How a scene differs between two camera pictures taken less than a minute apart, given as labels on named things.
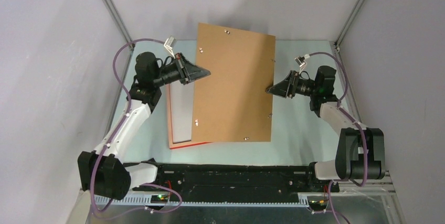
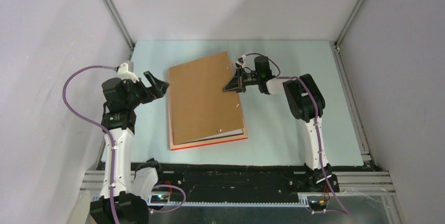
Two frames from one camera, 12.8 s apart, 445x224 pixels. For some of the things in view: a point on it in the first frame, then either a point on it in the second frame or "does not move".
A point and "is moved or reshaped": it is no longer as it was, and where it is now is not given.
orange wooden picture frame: x=201 y=131 -> x=203 y=142
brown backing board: x=232 y=104 is moved or reshaped
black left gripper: x=187 y=71 -> x=157 y=89
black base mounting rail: x=222 y=183 does not move
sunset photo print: x=182 y=98 -> x=239 y=131
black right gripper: x=287 y=87 -> x=237 y=84
